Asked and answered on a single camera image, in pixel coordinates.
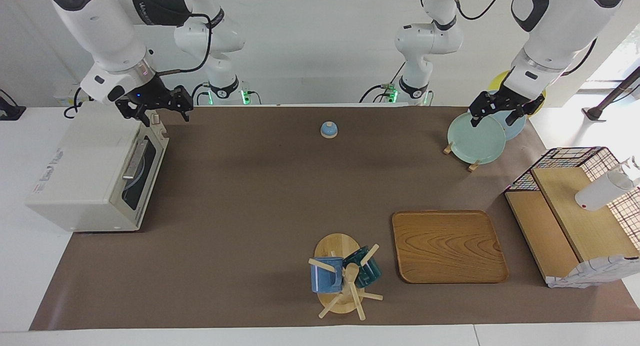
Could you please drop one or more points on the wooden mug tree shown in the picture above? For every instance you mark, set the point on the wooden mug tree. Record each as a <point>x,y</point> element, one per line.
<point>335,246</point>

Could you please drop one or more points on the yellow plate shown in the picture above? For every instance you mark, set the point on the yellow plate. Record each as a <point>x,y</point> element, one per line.
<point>500,79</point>

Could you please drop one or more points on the wooden step shelf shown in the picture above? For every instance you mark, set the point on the wooden step shelf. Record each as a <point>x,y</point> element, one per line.
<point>575,211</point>

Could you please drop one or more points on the square wooden tray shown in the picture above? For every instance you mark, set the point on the square wooden tray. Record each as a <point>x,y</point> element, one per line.
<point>450,248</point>

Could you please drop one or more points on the pale blue racked plate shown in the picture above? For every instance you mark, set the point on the pale blue racked plate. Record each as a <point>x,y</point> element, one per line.
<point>517,130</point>

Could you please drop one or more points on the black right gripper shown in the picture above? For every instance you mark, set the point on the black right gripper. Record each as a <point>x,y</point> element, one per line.
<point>152,96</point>

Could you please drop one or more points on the cream toaster oven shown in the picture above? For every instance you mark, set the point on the cream toaster oven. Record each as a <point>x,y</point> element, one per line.
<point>80,176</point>

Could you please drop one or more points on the small blue dome bell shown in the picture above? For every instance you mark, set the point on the small blue dome bell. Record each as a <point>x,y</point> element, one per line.
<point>328,130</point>

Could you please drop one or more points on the black stand pole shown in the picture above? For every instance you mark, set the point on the black stand pole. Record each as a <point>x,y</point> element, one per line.
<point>612,93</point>

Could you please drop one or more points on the dark teal glass mug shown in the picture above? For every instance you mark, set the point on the dark teal glass mug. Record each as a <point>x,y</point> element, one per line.
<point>369,273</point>

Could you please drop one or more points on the wooden plate rack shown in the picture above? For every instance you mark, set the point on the wooden plate rack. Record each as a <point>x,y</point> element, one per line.
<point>473,165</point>

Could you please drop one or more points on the pale green plate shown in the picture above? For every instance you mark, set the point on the pale green plate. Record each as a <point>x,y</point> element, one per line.
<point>475,140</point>

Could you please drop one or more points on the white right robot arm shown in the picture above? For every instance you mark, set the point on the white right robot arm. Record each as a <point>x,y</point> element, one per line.
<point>105,30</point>

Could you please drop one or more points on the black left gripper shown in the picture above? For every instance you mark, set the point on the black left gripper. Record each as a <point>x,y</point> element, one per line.
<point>505,99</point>

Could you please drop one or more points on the brown table mat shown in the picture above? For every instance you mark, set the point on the brown table mat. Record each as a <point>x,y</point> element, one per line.
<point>240,226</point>

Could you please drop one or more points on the white plastic bottle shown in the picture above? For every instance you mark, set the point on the white plastic bottle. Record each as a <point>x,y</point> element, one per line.
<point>597,193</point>

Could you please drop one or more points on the blue ceramic mug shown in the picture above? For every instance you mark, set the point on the blue ceramic mug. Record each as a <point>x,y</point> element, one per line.
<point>325,281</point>

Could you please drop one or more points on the white power strip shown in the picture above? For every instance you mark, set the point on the white power strip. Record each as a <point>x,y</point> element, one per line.
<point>61,93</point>

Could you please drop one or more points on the black clamp device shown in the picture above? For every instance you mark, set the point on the black clamp device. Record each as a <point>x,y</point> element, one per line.
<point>9,110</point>

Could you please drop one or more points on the white patterned cloth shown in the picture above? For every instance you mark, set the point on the white patterned cloth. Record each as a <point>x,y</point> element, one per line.
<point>595,271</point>

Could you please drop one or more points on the light blue round plate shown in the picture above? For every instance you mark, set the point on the light blue round plate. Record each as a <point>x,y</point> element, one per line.
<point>142,168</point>

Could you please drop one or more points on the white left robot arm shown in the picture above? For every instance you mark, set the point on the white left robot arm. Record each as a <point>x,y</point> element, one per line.
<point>560,20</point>

